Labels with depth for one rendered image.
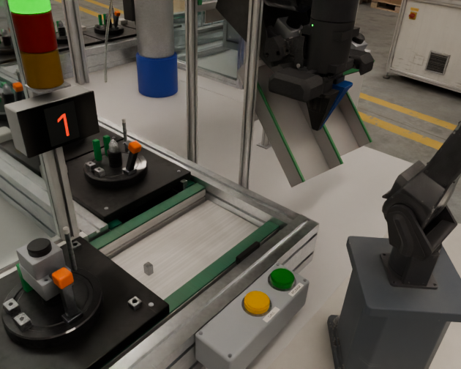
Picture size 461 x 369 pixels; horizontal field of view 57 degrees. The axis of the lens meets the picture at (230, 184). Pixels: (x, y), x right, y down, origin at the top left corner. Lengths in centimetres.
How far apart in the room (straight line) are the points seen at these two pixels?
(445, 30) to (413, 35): 33
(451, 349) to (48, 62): 79
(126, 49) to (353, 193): 132
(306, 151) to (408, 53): 405
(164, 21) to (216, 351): 125
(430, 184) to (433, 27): 431
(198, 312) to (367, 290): 26
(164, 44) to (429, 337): 132
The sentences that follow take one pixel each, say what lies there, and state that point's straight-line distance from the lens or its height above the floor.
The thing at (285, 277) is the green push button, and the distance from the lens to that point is 73.
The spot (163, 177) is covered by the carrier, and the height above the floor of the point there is 97.
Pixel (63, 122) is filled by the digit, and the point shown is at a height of 121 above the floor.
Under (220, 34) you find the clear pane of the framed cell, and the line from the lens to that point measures 184.
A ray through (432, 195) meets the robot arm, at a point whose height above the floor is 121.
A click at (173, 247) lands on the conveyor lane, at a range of 86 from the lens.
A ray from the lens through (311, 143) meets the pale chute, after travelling 100.
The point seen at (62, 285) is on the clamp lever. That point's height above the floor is 107.
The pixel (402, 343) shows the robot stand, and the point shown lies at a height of 98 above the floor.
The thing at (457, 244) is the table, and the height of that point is 86.
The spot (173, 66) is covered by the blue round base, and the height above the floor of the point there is 97.
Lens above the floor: 148
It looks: 33 degrees down
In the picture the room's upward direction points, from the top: 3 degrees clockwise
